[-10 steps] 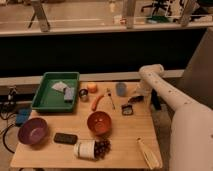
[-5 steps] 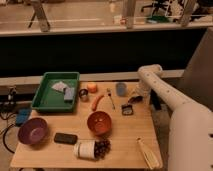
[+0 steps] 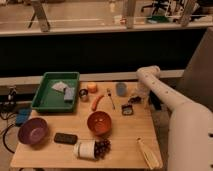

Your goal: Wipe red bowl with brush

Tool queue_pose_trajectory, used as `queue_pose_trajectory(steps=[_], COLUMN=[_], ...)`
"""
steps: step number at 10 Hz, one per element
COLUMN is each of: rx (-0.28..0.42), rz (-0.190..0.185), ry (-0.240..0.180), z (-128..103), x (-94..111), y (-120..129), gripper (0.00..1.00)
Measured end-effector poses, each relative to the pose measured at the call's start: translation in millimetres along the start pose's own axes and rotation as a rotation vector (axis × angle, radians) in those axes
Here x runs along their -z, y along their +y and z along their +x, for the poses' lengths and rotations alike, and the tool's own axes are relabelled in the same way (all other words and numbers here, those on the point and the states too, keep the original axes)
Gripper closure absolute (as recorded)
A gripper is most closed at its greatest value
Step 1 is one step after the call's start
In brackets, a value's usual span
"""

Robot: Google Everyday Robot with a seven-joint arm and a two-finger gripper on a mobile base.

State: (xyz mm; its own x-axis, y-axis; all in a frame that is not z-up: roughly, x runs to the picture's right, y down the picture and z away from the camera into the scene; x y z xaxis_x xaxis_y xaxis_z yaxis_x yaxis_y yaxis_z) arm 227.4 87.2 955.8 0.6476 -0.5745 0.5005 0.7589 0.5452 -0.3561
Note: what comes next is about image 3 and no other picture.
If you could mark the blue box on floor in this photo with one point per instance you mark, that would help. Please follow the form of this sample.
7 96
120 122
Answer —
22 116

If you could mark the black rectangular remote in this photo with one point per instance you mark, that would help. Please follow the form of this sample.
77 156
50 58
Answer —
65 138

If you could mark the orange carrot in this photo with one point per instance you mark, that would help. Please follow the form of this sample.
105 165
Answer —
96 101

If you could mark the small metal cup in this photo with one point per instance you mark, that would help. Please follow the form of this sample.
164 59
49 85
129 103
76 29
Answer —
83 94

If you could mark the orange round fruit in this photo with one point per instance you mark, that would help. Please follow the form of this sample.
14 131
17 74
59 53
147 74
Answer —
92 87

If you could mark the green plastic tray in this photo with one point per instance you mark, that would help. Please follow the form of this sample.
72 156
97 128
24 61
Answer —
49 100

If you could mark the beige corn cob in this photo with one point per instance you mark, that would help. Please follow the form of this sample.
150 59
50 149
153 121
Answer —
150 157

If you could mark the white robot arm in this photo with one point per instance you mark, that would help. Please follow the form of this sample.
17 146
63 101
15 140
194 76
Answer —
190 138

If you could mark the red bowl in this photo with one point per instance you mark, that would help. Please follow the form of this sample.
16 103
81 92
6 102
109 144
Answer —
99 123

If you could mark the white jar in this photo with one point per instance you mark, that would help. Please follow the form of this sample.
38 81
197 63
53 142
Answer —
84 149

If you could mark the grey blue sponge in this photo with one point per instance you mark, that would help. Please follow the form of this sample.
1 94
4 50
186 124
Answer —
68 94

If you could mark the dark grapes bunch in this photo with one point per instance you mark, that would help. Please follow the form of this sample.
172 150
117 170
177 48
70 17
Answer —
101 148

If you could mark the white cloth in tray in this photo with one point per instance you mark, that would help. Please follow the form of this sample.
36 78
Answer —
59 86

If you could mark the purple bowl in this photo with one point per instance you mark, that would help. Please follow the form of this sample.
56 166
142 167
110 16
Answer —
33 131

